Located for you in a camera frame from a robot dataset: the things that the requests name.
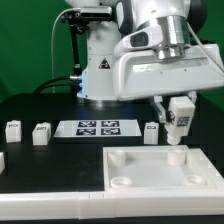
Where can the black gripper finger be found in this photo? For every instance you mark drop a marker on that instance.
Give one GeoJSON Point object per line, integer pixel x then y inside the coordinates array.
{"type": "Point", "coordinates": [192, 96]}
{"type": "Point", "coordinates": [157, 105]}

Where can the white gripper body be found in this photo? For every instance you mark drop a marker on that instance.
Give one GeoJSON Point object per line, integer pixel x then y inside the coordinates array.
{"type": "Point", "coordinates": [141, 75]}

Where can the white square tabletop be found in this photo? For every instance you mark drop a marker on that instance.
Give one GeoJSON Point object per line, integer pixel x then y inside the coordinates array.
{"type": "Point", "coordinates": [144, 168]}

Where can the white sheet with AprilTags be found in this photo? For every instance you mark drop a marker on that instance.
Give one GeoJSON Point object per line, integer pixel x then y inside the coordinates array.
{"type": "Point", "coordinates": [97, 128]}

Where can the white obstacle fence bar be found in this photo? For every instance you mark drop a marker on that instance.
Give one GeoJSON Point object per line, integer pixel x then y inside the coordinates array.
{"type": "Point", "coordinates": [80, 205]}

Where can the white part at left edge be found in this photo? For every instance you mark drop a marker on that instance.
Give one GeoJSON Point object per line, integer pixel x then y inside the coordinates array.
{"type": "Point", "coordinates": [2, 162]}

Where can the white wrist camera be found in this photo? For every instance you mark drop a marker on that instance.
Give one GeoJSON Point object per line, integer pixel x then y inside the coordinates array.
{"type": "Point", "coordinates": [136, 41]}

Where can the black camera on stand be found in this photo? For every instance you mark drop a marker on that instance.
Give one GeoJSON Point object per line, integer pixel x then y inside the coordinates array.
{"type": "Point", "coordinates": [88, 14]}

